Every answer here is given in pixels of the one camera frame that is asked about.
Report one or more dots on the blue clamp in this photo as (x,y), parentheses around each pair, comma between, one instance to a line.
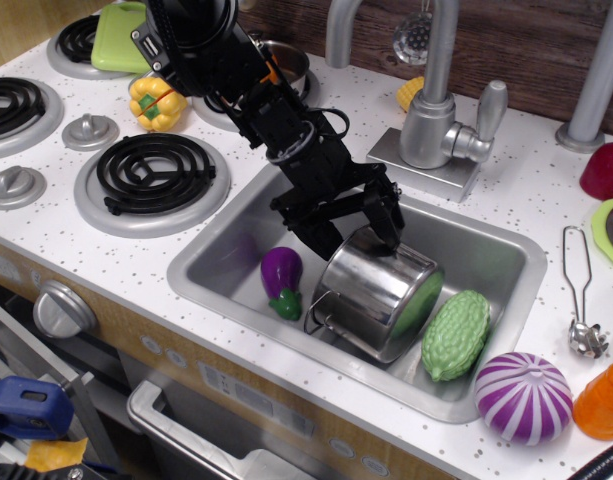
(34,409)

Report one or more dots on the grey metal sink basin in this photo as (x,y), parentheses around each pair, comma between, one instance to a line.
(220,270)

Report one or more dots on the orange toy carrot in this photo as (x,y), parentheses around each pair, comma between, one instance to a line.
(593,409)

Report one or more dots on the green cutting board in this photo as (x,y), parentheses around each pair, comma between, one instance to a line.
(113,47)

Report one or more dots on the front black stove burner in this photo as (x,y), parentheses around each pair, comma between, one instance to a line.
(152,185)

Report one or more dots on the left black stove burner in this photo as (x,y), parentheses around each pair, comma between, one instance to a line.
(30,111)

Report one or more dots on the silver oven door handle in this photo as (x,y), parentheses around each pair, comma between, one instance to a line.
(142,411)

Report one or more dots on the silver oven front knob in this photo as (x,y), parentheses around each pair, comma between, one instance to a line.
(60,313)

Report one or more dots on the green toy bitter melon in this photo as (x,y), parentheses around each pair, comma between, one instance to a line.
(456,336)

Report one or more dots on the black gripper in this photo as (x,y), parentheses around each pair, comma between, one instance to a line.
(327,183)

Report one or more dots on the small steel saucepan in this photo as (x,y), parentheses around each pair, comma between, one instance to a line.
(293,62)

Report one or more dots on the yellow cloth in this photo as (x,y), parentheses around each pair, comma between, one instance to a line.
(48,455)

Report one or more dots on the silver stove knob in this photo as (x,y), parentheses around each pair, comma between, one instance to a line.
(20,186)
(90,133)

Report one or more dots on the silver toy faucet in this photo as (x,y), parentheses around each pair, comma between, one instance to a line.
(433,152)

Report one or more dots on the purple striped toy onion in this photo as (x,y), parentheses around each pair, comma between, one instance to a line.
(523,398)

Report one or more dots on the purple toy eggplant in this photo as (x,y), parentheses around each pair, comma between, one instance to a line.
(281,269)

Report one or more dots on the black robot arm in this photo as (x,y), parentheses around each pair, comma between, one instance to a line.
(198,48)

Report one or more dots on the yellow toy bell pepper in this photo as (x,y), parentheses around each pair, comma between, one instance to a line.
(155,104)

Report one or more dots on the red toy pepper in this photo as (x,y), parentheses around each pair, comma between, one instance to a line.
(597,178)

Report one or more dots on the black stove burner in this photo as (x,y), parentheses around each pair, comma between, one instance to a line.
(152,185)
(30,111)

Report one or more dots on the hanging metal slotted spoon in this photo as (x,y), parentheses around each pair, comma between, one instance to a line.
(412,36)

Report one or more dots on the green plate with metal bowl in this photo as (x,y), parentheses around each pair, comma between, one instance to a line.
(602,228)

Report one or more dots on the grey vertical post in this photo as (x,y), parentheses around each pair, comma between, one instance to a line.
(582,134)

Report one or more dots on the yellow toy corn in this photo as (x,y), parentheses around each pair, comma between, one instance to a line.
(406,93)

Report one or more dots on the stainless steel pot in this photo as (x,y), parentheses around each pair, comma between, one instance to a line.
(375,298)

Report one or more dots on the back left stove burner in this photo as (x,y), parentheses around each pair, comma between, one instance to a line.
(70,52)

